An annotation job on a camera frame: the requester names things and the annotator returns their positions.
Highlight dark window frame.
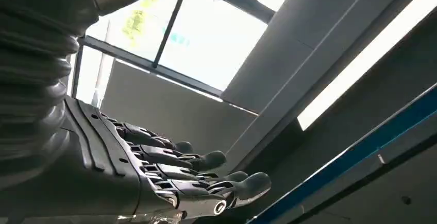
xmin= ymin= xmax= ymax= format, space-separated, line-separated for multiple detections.
xmin=70 ymin=0 xmax=277 ymax=114

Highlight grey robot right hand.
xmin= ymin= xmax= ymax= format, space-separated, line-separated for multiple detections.
xmin=0 ymin=0 xmax=273 ymax=224

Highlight blue striped beam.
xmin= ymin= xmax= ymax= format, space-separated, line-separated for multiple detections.
xmin=245 ymin=82 xmax=437 ymax=224

